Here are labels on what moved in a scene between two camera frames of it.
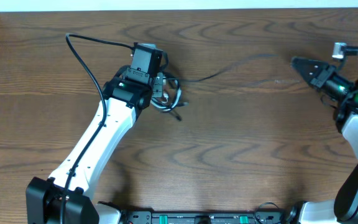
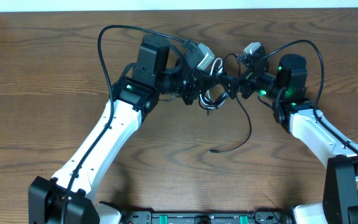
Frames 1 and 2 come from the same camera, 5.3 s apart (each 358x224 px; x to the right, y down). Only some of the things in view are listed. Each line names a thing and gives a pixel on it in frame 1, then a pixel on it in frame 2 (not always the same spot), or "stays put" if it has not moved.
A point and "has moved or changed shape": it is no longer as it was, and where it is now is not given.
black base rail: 244,217 stays put
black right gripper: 322,72 → 247,78
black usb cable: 202,78 has moved or changed shape
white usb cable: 166,96 → 202,101
